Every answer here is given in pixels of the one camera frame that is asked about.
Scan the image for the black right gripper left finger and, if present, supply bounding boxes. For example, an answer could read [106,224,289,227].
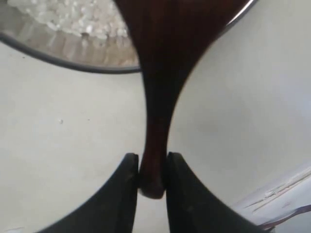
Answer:
[40,153,138,233]

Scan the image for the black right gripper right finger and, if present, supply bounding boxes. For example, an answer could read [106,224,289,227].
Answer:
[166,152,264,233]

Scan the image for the dark red wooden spoon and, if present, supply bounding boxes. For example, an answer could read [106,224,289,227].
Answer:
[116,0,250,199]

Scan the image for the steel bowl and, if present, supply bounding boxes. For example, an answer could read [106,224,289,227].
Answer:
[0,0,255,74]

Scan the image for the white rice heap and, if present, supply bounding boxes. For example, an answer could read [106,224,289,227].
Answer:
[7,0,128,40]

